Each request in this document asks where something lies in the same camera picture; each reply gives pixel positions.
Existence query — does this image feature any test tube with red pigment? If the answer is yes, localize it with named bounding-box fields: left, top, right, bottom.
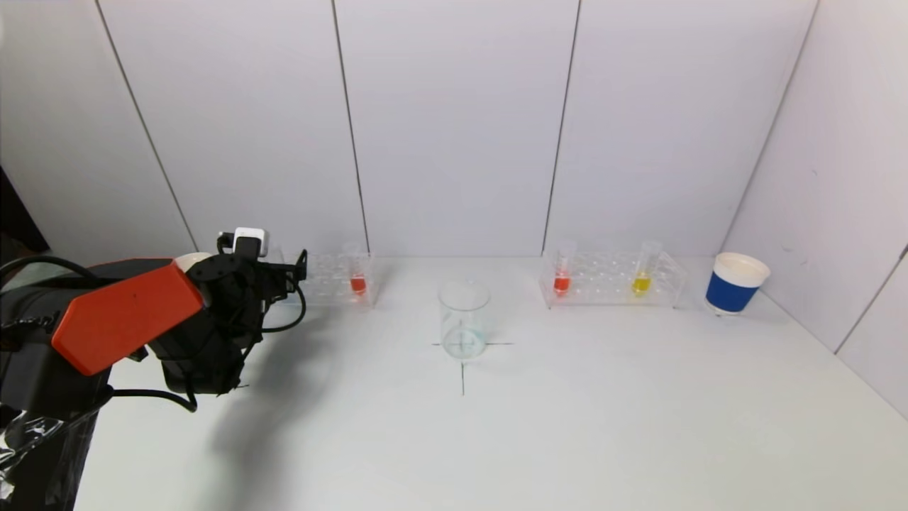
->
left=345, top=243, right=370, bottom=298
left=553, top=241, right=577, bottom=298

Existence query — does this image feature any test tube with yellow pigment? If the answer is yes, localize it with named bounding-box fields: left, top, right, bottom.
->
left=630, top=241, right=663, bottom=298

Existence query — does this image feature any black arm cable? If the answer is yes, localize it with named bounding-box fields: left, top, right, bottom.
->
left=106, top=282, right=309, bottom=413

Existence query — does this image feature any clear glass beaker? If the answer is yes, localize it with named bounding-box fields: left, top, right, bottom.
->
left=438, top=279, right=492, bottom=361

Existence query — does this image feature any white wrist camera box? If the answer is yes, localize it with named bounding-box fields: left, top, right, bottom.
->
left=232, top=226, right=270, bottom=258

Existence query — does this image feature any clear acrylic test tube rack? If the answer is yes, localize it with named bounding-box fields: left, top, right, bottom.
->
left=538, top=250, right=687, bottom=309
left=282, top=252, right=379, bottom=308

